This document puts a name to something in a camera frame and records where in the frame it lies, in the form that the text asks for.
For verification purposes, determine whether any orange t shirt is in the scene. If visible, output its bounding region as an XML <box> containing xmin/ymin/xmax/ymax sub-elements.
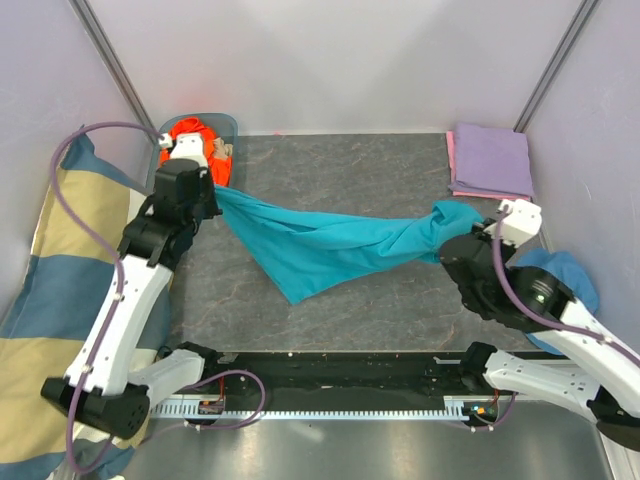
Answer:
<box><xmin>159</xmin><ymin>116</ymin><xmax>233</xmax><ymax>187</ymax></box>

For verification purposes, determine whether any grey slotted cable duct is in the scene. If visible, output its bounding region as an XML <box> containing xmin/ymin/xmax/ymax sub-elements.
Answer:
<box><xmin>150</xmin><ymin>395</ymin><xmax>500</xmax><ymax>421</ymax></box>

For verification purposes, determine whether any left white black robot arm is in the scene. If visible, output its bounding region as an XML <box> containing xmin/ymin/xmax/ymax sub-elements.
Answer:
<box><xmin>41</xmin><ymin>158</ymin><xmax>221</xmax><ymax>439</ymax></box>

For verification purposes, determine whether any right aluminium frame post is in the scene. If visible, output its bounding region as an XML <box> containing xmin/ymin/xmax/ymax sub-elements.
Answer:
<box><xmin>513</xmin><ymin>0</ymin><xmax>601</xmax><ymax>133</ymax></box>

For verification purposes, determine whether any blue plastic laundry basket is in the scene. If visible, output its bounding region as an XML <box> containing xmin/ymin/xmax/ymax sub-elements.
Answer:
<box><xmin>146</xmin><ymin>113</ymin><xmax>238</xmax><ymax>187</ymax></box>

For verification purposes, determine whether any folded pink t shirt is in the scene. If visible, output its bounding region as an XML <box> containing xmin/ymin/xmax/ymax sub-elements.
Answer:
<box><xmin>445</xmin><ymin>131</ymin><xmax>530</xmax><ymax>201</ymax></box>

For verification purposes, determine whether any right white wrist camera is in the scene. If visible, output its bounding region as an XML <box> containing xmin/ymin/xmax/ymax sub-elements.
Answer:
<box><xmin>486</xmin><ymin>199</ymin><xmax>542</xmax><ymax>248</ymax></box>

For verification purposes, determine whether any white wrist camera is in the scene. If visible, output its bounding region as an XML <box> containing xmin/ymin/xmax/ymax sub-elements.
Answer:
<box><xmin>486</xmin><ymin>199</ymin><xmax>542</xmax><ymax>248</ymax></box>
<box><xmin>158</xmin><ymin>133</ymin><xmax>208</xmax><ymax>168</ymax></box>

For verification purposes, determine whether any aluminium frame post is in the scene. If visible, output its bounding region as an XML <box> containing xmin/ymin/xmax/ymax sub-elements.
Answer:
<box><xmin>68</xmin><ymin>0</ymin><xmax>155</xmax><ymax>129</ymax></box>
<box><xmin>513</xmin><ymin>0</ymin><xmax>601</xmax><ymax>133</ymax></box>

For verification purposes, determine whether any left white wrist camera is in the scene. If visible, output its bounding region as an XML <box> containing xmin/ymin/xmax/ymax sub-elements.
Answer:
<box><xmin>158</xmin><ymin>133</ymin><xmax>208</xmax><ymax>168</ymax></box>

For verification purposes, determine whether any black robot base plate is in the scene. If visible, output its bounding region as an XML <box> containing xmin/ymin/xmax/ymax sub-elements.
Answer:
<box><xmin>203</xmin><ymin>352</ymin><xmax>494</xmax><ymax>413</ymax></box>

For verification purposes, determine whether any blue beige striped pillow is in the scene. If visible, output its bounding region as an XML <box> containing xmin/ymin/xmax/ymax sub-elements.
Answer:
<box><xmin>1</xmin><ymin>136</ymin><xmax>145</xmax><ymax>479</ymax></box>

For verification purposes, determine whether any left aluminium frame post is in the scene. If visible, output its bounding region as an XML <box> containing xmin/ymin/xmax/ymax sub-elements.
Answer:
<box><xmin>68</xmin><ymin>0</ymin><xmax>155</xmax><ymax>129</ymax></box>

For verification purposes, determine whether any folded purple t shirt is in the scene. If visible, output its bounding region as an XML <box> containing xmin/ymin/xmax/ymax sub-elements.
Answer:
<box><xmin>450</xmin><ymin>123</ymin><xmax>534</xmax><ymax>198</ymax></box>

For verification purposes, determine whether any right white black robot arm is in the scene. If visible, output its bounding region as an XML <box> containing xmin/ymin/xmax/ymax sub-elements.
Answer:
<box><xmin>439</xmin><ymin>220</ymin><xmax>639</xmax><ymax>451</ymax></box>

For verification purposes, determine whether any beige crumpled cloth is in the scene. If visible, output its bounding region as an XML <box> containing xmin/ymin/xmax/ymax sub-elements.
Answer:
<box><xmin>213</xmin><ymin>137</ymin><xmax>233</xmax><ymax>160</ymax></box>

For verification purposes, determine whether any teal t shirt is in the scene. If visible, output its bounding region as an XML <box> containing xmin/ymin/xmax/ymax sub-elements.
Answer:
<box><xmin>216</xmin><ymin>187</ymin><xmax>483</xmax><ymax>304</ymax></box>

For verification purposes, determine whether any blue bucket hat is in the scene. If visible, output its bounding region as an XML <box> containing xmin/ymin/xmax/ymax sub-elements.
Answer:
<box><xmin>512</xmin><ymin>249</ymin><xmax>600</xmax><ymax>356</ymax></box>

